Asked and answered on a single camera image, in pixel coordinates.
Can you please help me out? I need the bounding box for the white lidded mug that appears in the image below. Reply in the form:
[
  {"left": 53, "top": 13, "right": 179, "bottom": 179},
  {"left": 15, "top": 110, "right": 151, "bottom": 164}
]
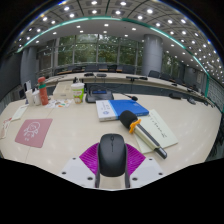
[{"left": 32, "top": 89, "right": 42, "bottom": 106}]

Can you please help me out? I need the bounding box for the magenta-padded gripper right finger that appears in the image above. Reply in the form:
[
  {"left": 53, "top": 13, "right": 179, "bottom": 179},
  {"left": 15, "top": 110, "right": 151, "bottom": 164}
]
[{"left": 123, "top": 143, "right": 166, "bottom": 189}]

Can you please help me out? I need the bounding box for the white cardboard box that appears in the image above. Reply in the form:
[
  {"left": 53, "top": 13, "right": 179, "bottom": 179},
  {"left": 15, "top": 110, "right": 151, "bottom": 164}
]
[{"left": 52, "top": 81, "right": 75, "bottom": 100}]

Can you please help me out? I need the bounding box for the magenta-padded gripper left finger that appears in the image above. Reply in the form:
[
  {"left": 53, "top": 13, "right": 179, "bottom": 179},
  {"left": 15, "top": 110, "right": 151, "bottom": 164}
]
[{"left": 59, "top": 142, "right": 101, "bottom": 189}]

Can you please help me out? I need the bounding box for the red and white leaflet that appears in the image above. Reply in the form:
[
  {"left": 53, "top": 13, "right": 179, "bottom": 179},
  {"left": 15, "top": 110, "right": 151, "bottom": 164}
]
[{"left": 0, "top": 117, "right": 13, "bottom": 140}]

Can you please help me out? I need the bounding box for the dark conference microphone console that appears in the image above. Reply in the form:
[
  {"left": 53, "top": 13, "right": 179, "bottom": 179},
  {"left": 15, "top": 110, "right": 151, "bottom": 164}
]
[{"left": 85, "top": 90, "right": 115, "bottom": 104}]

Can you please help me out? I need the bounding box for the group of ceiling lights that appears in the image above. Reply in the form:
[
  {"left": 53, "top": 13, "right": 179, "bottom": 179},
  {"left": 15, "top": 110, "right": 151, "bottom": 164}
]
[{"left": 16, "top": 0, "right": 223, "bottom": 78}]

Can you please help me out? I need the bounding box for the black computer mouse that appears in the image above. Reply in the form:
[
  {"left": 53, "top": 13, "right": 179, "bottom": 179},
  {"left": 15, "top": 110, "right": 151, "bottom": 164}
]
[{"left": 97, "top": 133, "right": 128, "bottom": 178}]

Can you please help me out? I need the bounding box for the handheld microphone with orange ring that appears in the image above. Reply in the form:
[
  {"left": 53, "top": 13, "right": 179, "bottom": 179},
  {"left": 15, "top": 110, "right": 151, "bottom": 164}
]
[{"left": 118, "top": 110, "right": 168, "bottom": 160}]

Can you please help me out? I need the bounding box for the colourful sticker sheet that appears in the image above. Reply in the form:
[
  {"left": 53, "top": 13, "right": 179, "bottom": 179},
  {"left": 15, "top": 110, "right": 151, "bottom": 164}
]
[{"left": 44, "top": 98, "right": 73, "bottom": 109}]

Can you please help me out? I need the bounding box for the blue and white book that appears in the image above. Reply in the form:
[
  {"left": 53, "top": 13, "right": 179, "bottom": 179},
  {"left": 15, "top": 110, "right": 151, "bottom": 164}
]
[{"left": 95, "top": 99, "right": 150, "bottom": 122}]

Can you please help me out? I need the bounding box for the white printed document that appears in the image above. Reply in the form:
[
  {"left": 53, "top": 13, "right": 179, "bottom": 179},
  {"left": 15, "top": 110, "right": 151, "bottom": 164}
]
[{"left": 10, "top": 104, "right": 29, "bottom": 122}]

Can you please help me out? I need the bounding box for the red thermos bottle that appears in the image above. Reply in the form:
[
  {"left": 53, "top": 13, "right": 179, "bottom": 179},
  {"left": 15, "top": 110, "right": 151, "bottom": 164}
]
[{"left": 37, "top": 76, "right": 50, "bottom": 106}]

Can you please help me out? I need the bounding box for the stack of white paper cups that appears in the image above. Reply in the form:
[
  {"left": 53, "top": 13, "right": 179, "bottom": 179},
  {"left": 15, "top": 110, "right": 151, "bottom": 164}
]
[{"left": 24, "top": 89, "right": 35, "bottom": 106}]

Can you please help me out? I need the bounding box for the pale green booklet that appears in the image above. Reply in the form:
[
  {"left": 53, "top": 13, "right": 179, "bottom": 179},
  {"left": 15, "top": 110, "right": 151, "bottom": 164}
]
[{"left": 133, "top": 109, "right": 179, "bottom": 155}]

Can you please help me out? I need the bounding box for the pink mouse pad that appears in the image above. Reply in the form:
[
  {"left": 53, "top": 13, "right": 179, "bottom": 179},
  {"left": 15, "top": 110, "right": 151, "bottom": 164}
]
[{"left": 14, "top": 118, "right": 54, "bottom": 149}]

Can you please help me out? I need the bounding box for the group of dark chairs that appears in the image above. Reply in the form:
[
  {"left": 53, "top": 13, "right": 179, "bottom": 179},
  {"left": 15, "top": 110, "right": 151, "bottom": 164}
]
[{"left": 54, "top": 63, "right": 198, "bottom": 86}]

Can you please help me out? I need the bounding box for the paper cup with green print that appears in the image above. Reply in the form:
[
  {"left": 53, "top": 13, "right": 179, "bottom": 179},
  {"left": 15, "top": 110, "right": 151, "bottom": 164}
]
[{"left": 70, "top": 82, "right": 86, "bottom": 104}]

